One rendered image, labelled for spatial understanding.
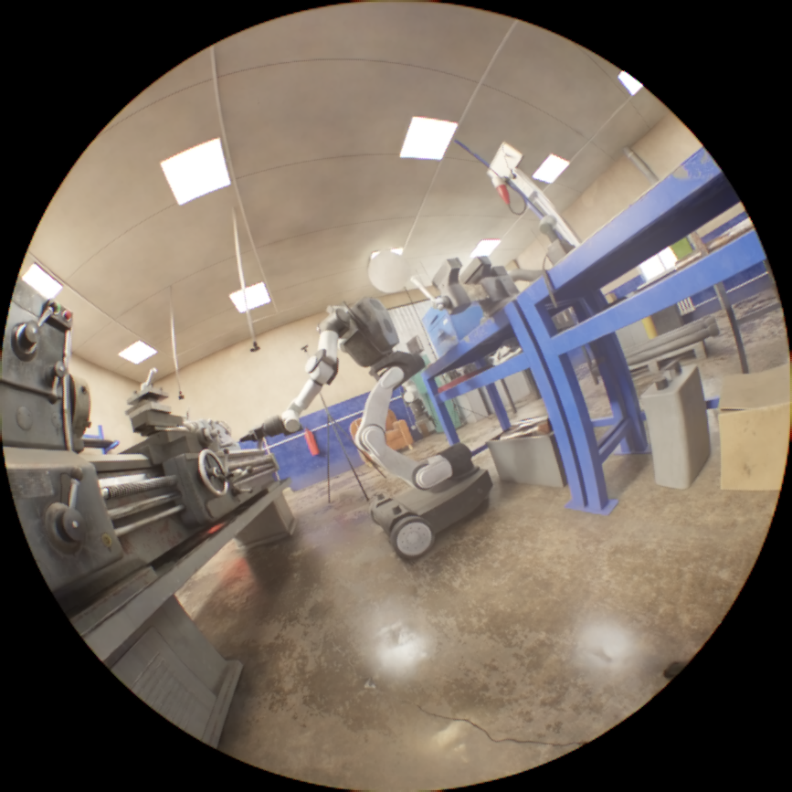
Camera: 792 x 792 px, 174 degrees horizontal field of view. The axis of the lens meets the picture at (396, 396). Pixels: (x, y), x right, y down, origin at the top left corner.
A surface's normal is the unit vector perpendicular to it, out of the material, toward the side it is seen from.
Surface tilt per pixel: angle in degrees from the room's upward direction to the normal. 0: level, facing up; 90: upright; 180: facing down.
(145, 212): 180
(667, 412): 90
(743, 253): 90
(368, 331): 100
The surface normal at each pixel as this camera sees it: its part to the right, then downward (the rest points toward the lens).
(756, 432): -0.91, 0.36
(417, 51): 0.38, 0.92
